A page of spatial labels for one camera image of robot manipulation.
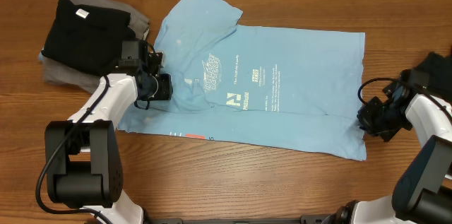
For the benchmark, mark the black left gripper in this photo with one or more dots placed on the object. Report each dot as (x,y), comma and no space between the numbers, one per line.
(165,92)

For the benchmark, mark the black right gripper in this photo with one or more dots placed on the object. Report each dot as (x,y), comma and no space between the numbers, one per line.
(369,116)

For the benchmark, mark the light blue printed t-shirt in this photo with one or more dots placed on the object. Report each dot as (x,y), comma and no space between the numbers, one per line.
(279,87)

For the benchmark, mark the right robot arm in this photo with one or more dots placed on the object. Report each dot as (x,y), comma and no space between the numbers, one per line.
(419,195)

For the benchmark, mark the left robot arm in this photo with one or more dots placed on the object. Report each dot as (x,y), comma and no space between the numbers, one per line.
(83,170)

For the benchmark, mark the dark navy garment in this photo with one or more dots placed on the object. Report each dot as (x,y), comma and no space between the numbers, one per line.
(439,70)

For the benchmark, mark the folded black garment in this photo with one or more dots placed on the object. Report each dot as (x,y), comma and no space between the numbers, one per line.
(87,38)

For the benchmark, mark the folded grey garment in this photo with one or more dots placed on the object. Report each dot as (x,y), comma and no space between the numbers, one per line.
(57,73)

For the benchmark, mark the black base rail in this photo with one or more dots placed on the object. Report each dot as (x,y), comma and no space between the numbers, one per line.
(305,219)

